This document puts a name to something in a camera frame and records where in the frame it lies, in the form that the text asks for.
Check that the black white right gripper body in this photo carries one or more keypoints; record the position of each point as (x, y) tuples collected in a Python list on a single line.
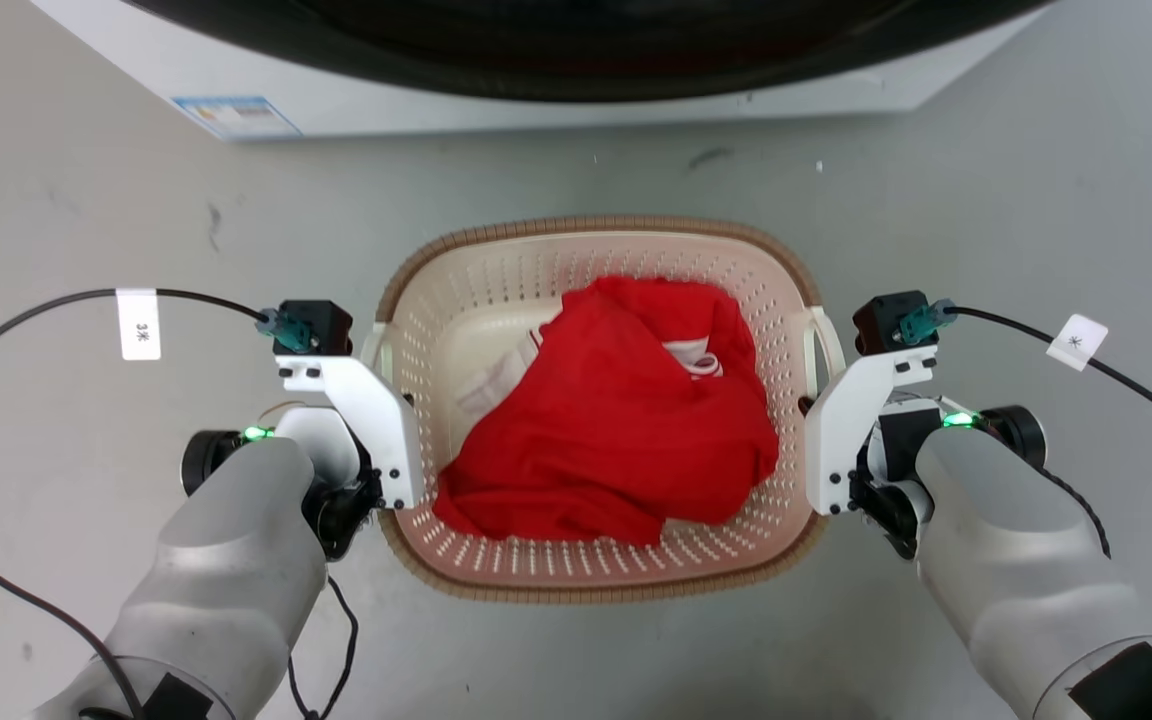
[(886, 490)]

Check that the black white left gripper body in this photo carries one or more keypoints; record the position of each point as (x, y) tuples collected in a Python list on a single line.
[(341, 510)]

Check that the beige perforated laundry basket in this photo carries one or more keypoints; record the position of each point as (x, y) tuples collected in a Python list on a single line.
[(496, 300)]

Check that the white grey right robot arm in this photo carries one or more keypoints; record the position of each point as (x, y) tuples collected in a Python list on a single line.
[(1016, 560)]

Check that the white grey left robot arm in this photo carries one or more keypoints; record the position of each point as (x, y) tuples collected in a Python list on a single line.
[(226, 570)]

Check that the red garment with white trim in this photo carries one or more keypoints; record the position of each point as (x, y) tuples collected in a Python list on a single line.
[(616, 420)]

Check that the white tag printed 3 metres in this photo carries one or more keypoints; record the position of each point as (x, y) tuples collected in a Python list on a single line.
[(139, 325)]

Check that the white washing machine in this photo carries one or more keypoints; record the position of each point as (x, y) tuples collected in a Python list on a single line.
[(536, 112)]

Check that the blue white energy label sticker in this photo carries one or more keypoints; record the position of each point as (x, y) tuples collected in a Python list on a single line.
[(236, 117)]

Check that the black round washing machine door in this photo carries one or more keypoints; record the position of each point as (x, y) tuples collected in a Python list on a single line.
[(576, 50)]

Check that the white left camera mount bracket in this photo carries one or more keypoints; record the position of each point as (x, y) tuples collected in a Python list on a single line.
[(376, 420)]

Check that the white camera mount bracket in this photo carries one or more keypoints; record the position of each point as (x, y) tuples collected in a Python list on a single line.
[(376, 420), (841, 430)]

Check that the white right camera mount bracket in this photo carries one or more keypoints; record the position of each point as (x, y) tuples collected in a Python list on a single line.
[(841, 430)]

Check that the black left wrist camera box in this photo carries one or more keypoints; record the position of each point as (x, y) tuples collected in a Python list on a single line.
[(321, 322)]

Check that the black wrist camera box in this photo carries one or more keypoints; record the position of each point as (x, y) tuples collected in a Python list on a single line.
[(881, 320), (321, 322)]

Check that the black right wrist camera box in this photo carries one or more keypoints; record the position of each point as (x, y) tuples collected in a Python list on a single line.
[(881, 320)]

